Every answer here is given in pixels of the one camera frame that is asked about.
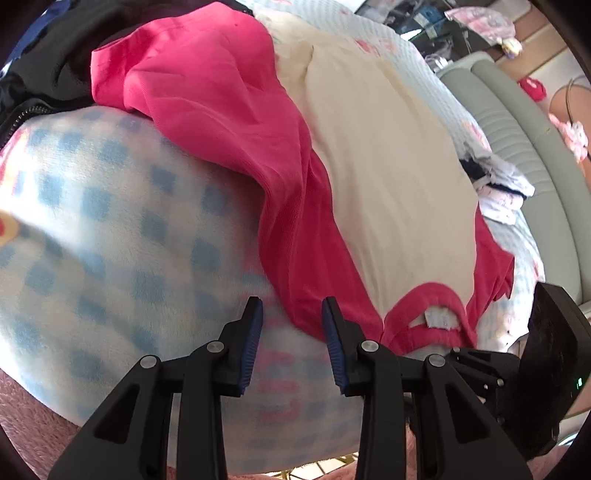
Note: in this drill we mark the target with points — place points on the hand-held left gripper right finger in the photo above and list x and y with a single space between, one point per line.
334 355

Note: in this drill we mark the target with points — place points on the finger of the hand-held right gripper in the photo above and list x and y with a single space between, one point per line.
489 369

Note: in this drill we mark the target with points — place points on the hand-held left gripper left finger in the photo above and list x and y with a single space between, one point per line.
247 350

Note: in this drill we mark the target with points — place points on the pink and cream shirt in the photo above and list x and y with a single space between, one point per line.
378 161

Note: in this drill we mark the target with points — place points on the blue checkered printed blanket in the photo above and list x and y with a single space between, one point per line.
115 221

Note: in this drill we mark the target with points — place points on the grey padded headboard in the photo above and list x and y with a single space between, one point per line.
521 152

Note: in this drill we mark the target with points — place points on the pink plush toy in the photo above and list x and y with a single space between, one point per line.
575 136

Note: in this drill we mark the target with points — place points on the thin hoop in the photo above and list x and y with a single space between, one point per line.
564 94

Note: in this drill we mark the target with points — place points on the red plush toy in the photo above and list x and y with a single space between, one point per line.
532 88

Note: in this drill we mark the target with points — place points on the yellow purple plush toy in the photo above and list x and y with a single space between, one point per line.
511 46

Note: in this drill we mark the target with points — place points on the pink printed cloth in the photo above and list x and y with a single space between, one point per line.
480 23

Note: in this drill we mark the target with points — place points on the black jacket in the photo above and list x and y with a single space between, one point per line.
60 60

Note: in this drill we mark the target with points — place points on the blue garment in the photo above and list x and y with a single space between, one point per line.
32 32

